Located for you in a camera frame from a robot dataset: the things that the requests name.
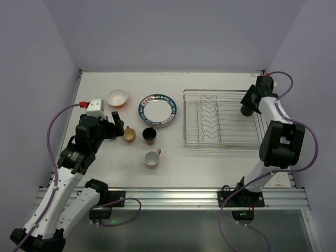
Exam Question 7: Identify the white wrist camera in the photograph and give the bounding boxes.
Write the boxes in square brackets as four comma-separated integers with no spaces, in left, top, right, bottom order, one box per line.
[79,99,105,118]
[264,72,278,90]

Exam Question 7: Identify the dark teal plate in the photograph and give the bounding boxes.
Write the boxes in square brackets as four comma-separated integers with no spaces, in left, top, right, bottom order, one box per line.
[138,93,177,128]

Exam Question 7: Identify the pink mug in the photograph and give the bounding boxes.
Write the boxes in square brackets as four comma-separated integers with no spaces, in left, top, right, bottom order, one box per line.
[144,149,162,168]

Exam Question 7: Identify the black mug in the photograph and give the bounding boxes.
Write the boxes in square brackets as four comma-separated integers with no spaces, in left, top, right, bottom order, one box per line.
[240,105,254,117]

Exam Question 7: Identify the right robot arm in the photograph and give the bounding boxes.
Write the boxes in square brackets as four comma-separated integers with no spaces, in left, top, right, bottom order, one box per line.
[233,75,306,205]

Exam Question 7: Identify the orange mug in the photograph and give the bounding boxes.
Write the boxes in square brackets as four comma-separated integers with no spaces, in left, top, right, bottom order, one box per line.
[123,126,136,143]

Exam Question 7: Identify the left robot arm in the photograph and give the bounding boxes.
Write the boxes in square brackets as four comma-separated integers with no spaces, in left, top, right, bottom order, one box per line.
[10,111,124,251]

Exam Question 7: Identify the orange bowl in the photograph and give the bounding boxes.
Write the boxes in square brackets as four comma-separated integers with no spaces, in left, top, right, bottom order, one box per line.
[106,89,128,108]

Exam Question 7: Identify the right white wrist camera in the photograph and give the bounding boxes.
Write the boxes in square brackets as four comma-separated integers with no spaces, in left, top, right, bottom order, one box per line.
[264,72,278,90]

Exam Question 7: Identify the wire dish rack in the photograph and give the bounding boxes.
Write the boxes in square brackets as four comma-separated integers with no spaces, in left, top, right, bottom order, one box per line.
[183,89,268,149]

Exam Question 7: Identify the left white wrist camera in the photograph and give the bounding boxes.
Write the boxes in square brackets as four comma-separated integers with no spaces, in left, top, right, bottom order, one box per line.
[79,99,105,118]

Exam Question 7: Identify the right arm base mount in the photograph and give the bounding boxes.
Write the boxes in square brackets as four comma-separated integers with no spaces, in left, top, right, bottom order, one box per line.
[217,182,265,224]

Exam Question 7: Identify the aluminium mounting rail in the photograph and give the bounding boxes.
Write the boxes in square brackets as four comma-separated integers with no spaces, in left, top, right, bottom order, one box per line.
[34,187,310,211]

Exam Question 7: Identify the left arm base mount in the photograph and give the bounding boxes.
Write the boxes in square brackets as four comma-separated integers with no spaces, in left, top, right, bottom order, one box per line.
[89,191,126,224]

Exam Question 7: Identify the maroon mug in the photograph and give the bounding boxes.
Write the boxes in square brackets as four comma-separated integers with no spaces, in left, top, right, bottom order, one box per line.
[142,128,157,145]

